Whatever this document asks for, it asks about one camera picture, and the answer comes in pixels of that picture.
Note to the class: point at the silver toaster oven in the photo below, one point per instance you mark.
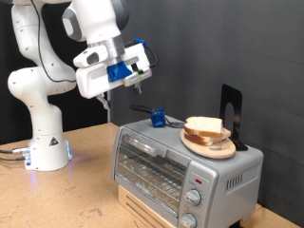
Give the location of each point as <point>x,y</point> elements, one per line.
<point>158,133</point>

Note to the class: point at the vertical metal pole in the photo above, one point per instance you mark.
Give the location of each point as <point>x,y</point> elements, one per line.
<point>109,115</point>

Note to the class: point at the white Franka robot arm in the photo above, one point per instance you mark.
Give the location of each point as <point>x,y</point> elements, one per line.
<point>47,126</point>

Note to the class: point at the silver oven knob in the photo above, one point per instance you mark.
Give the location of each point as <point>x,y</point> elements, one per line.
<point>193,197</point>
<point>188,220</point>

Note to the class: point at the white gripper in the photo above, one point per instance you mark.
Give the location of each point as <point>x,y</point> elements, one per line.
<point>91,82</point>

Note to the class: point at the black metal bookend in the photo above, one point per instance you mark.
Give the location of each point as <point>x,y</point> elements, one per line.
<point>237,98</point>

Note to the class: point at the thin metal pin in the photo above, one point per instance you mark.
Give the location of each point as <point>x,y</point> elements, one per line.
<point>221,139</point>

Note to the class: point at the spatula with blue grip block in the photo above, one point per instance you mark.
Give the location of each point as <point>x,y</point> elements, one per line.
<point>157,117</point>

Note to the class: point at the round wooden plate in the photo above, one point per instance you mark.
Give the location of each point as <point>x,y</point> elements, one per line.
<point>209,152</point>

